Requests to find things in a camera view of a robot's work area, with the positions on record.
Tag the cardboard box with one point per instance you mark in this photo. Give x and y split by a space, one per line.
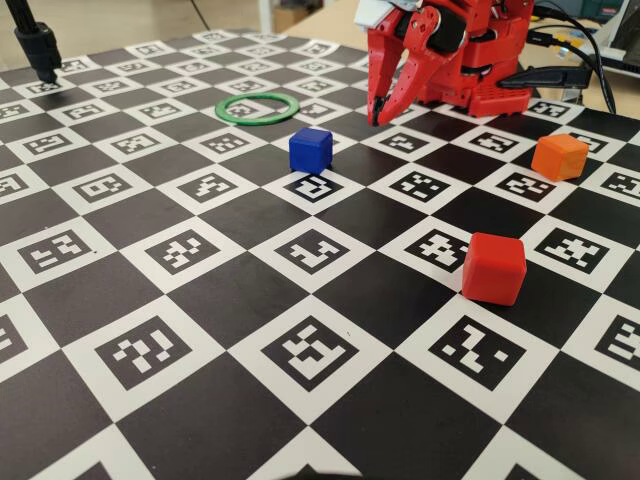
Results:
287 17

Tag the grey laptop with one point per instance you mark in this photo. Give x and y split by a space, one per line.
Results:
625 40

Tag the black power plug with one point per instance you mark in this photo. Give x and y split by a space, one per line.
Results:
545 77

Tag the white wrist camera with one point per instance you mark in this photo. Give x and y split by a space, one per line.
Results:
372 12

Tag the orange cube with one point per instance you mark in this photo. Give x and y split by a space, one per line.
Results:
557 160

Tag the green tool case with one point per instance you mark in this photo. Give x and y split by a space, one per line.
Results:
595 7

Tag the black white ArUco checkerboard mat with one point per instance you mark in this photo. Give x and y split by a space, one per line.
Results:
350 300

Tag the red perforated robot base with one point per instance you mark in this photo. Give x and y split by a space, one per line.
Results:
500 100

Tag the white furniture leg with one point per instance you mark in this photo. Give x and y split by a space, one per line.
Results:
265 17

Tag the black tripod leg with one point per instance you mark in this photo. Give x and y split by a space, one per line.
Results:
40 47

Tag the blue cube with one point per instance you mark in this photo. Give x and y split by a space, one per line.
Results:
310 152

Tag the red cube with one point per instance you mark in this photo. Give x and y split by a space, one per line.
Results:
495 272

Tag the black usb plug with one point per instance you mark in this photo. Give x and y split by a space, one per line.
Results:
547 39

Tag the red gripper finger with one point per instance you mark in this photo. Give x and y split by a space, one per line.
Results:
382 60
417 65

